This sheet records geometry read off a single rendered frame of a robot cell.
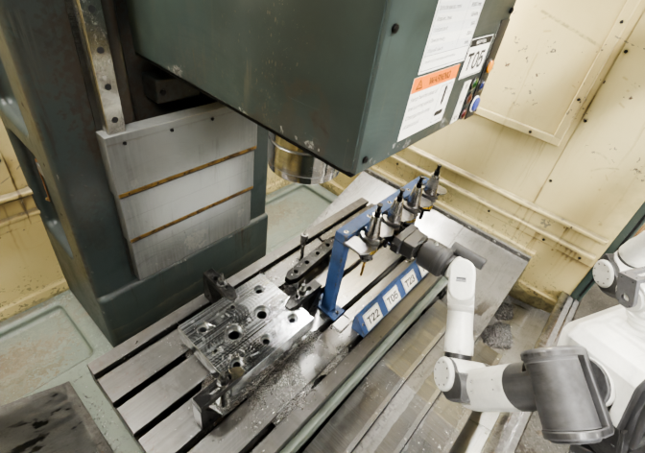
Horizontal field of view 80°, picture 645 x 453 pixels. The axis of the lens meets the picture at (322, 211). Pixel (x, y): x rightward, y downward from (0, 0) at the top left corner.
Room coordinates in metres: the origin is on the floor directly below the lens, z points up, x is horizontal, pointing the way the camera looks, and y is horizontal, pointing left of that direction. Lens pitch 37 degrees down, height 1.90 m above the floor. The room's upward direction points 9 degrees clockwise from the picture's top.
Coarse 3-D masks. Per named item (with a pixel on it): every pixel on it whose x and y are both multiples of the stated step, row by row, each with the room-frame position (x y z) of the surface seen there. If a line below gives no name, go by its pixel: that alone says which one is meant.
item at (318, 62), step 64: (128, 0) 0.87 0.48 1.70; (192, 0) 0.73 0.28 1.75; (256, 0) 0.63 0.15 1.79; (320, 0) 0.56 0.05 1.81; (384, 0) 0.51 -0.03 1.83; (512, 0) 0.84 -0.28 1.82; (192, 64) 0.74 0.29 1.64; (256, 64) 0.63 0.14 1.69; (320, 64) 0.55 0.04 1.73; (384, 64) 0.51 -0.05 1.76; (320, 128) 0.54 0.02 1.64; (384, 128) 0.55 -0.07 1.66
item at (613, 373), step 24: (600, 312) 0.59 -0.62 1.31; (624, 312) 0.56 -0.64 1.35; (576, 336) 0.51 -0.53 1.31; (600, 336) 0.50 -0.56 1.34; (624, 336) 0.50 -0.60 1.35; (600, 360) 0.45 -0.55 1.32; (624, 360) 0.44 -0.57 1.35; (600, 384) 0.42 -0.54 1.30; (624, 384) 0.41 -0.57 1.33; (624, 408) 0.39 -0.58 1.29; (624, 432) 0.37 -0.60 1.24
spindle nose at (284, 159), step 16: (272, 144) 0.67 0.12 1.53; (288, 144) 0.65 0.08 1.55; (272, 160) 0.67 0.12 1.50; (288, 160) 0.65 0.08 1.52; (304, 160) 0.64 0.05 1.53; (320, 160) 0.65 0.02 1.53; (288, 176) 0.65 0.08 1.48; (304, 176) 0.64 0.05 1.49; (320, 176) 0.65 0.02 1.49; (336, 176) 0.69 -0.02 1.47
